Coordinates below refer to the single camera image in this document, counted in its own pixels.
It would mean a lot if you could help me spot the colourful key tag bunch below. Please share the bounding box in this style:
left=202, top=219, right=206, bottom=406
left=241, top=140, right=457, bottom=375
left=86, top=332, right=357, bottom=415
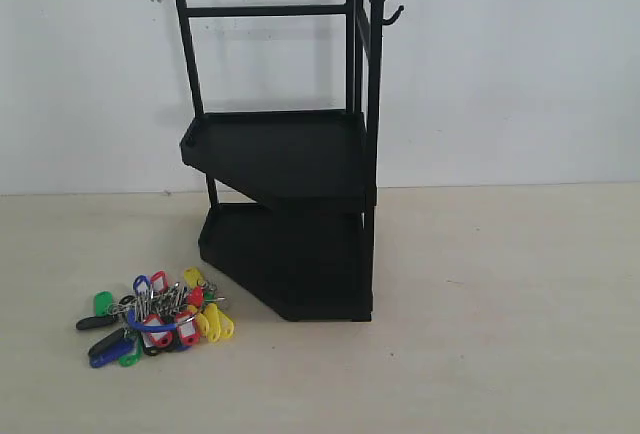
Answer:
left=75, top=267, right=235, bottom=369

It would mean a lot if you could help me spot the black two-tier metal rack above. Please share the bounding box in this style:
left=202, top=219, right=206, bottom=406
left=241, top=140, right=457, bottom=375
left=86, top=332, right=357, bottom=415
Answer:
left=175, top=0, right=394, bottom=322

